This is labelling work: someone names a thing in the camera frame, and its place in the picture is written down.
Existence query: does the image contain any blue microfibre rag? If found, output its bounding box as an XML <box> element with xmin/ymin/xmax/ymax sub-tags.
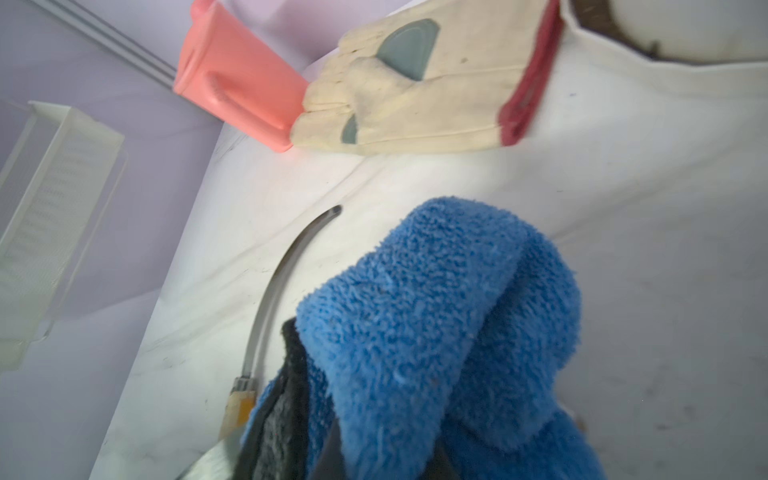
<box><xmin>232</xmin><ymin>196</ymin><xmax>607</xmax><ymax>480</ymax></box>

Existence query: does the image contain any lower white mesh shelf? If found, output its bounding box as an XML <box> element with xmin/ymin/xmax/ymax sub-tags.
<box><xmin>1</xmin><ymin>101</ymin><xmax>127</xmax><ymax>372</ymax></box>

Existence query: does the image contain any potted green plant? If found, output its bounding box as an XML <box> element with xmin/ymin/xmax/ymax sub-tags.
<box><xmin>560</xmin><ymin>1</ymin><xmax>767</xmax><ymax>97</ymax></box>

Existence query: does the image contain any pink watering can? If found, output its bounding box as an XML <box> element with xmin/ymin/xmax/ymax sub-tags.
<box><xmin>172</xmin><ymin>1</ymin><xmax>308</xmax><ymax>153</ymax></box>

